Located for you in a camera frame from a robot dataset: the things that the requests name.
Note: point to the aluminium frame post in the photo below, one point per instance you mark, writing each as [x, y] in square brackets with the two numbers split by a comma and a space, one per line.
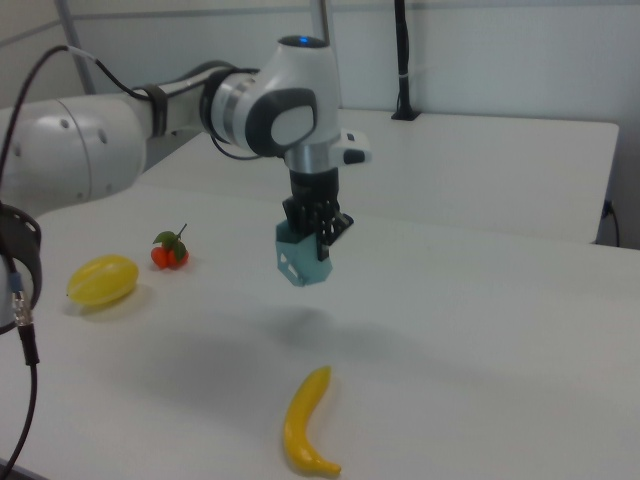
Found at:
[77, 45]

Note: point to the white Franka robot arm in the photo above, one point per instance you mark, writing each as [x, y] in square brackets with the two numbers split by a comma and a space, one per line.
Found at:
[75, 145]

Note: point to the small orange fruit cluster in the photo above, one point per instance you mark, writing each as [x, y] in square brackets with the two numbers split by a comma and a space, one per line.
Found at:
[170, 255]

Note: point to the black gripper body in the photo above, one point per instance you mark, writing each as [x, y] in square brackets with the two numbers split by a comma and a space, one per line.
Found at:
[315, 192]

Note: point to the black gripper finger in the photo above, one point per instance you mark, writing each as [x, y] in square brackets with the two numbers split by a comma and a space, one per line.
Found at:
[295, 220]
[327, 237]

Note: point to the light blue hexagonal mug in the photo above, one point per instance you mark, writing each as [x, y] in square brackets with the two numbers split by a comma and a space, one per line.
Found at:
[305, 262]

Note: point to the yellow plastic banana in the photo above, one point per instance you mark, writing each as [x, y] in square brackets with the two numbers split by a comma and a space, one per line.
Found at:
[302, 415]

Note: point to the white background table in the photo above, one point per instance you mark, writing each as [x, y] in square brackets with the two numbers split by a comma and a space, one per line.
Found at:
[475, 170]

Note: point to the yellow plastic starfruit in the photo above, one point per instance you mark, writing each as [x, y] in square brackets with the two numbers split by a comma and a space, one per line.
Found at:
[102, 281]

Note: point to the grey metal wall post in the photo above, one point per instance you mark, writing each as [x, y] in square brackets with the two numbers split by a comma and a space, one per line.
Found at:
[325, 20]

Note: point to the black camera stand pole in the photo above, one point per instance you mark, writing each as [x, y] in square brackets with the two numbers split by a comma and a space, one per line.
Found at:
[403, 60]

